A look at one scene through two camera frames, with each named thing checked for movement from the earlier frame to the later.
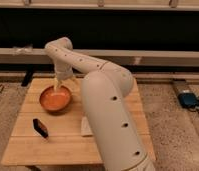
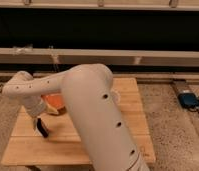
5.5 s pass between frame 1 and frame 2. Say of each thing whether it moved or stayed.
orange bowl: stayed
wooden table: stayed
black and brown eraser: stayed
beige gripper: moved
